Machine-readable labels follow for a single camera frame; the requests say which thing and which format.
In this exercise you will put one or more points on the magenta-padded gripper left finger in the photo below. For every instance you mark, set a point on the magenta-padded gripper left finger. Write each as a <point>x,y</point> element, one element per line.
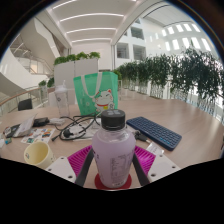
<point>77,161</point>

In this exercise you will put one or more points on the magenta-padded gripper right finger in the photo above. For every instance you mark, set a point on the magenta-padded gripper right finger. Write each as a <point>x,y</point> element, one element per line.
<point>148,160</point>

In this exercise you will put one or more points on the purple drink bottle black cap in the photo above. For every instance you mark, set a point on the purple drink bottle black cap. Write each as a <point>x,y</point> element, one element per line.
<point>113,153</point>

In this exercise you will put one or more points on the small white packet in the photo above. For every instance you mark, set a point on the small white packet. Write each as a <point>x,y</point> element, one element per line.
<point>155,149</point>

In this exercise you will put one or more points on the dark blue keyboard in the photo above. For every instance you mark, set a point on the dark blue keyboard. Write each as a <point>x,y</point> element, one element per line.
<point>155,131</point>

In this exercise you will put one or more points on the flat round red coaster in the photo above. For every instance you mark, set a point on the flat round red coaster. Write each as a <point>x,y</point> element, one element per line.
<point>128,184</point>

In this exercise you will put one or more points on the pale yellow cup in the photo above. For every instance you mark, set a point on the pale yellow cup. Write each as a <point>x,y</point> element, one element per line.
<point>36,154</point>

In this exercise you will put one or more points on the colourful sticker sheet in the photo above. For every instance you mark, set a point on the colourful sticker sheet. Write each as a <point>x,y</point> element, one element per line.
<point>38,135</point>

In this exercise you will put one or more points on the black flat pouch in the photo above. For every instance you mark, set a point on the black flat pouch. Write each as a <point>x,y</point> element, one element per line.
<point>41,122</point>

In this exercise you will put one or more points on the white booklet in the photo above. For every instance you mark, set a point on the white booklet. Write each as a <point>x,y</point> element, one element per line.
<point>26,126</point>

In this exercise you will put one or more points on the clear tumbler with lid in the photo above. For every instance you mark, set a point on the clear tumbler with lid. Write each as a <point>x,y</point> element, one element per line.
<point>62,100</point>

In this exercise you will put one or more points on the green tote bag cat print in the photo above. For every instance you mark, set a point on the green tote bag cat print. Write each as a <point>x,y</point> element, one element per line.
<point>96,93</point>

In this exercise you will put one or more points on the small teal item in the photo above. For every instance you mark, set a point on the small teal item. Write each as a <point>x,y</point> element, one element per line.
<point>7,141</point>

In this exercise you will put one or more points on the black chair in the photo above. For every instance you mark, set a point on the black chair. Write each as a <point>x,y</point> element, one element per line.
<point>25,104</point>

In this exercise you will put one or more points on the potted green plants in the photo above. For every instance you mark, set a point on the potted green plants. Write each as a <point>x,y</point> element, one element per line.
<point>46,82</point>

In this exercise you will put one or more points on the white cabinet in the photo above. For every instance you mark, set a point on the white cabinet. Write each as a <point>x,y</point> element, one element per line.
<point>75,71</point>

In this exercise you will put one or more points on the green hedge along railing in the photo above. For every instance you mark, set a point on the green hedge along railing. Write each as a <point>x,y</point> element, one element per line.
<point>186,76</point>

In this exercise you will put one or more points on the green plants atop cabinet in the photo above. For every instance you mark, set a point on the green plants atop cabinet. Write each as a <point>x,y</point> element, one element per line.
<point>76,56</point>

